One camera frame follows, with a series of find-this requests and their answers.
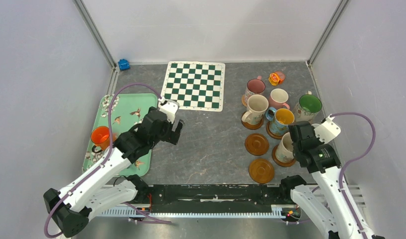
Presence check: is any beige mug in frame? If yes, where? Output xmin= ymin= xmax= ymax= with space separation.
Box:
xmin=275 ymin=132 xmax=294 ymax=164

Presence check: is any yellow interior mug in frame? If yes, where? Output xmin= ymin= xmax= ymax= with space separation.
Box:
xmin=265 ymin=107 xmax=295 ymax=136

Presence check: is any green interior cartoon mug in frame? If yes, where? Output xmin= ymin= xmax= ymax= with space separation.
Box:
xmin=292 ymin=91 xmax=322 ymax=122

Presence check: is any brown wooden ridged coaster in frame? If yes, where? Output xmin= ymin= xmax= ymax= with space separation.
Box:
xmin=248 ymin=158 xmax=275 ymax=184
xmin=241 ymin=115 xmax=264 ymax=130
xmin=266 ymin=122 xmax=283 ymax=139
xmin=271 ymin=145 xmax=296 ymax=167

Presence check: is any pink mug cream interior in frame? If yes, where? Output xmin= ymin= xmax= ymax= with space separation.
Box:
xmin=268 ymin=88 xmax=290 ymax=110

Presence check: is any cream ceramic mug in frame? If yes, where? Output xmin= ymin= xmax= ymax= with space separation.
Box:
xmin=241 ymin=94 xmax=269 ymax=125

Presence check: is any orange mug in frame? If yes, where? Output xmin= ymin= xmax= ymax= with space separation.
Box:
xmin=90 ymin=126 xmax=110 ymax=153

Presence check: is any woven rattan coaster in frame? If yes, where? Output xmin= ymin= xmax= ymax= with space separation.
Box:
xmin=241 ymin=95 xmax=247 ymax=107

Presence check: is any pink ghost pattern mug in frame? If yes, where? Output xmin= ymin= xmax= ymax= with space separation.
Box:
xmin=243 ymin=76 xmax=266 ymax=103

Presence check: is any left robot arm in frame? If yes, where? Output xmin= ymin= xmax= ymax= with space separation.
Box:
xmin=43 ymin=100 xmax=183 ymax=238

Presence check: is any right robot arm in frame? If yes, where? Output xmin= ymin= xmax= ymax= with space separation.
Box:
xmin=279 ymin=118 xmax=380 ymax=239

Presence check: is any green floral tray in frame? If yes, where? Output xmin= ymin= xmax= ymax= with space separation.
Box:
xmin=92 ymin=93 xmax=158 ymax=177

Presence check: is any green white chessboard mat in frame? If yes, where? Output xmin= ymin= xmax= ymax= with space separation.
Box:
xmin=161 ymin=61 xmax=226 ymax=112

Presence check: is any orange pink toy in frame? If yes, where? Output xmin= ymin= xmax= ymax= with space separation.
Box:
xmin=269 ymin=71 xmax=285 ymax=86

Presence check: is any blue toy block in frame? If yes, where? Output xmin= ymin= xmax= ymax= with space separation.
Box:
xmin=118 ymin=59 xmax=130 ymax=71

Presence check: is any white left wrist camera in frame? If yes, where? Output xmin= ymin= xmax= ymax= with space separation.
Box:
xmin=158 ymin=97 xmax=179 ymax=124

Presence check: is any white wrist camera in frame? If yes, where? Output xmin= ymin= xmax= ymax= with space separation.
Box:
xmin=158 ymin=97 xmax=179 ymax=124
xmin=312 ymin=115 xmax=341 ymax=144

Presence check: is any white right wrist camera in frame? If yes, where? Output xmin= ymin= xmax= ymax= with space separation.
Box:
xmin=312 ymin=115 xmax=341 ymax=144

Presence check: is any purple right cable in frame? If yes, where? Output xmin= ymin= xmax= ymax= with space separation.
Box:
xmin=281 ymin=112 xmax=377 ymax=239

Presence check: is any purple cable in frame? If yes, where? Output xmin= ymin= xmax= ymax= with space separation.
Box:
xmin=43 ymin=83 xmax=172 ymax=239
xmin=281 ymin=112 xmax=377 ymax=239

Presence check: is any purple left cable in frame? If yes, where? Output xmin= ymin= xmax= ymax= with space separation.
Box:
xmin=43 ymin=83 xmax=172 ymax=239

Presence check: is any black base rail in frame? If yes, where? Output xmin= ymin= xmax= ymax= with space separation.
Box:
xmin=130 ymin=184 xmax=296 ymax=214

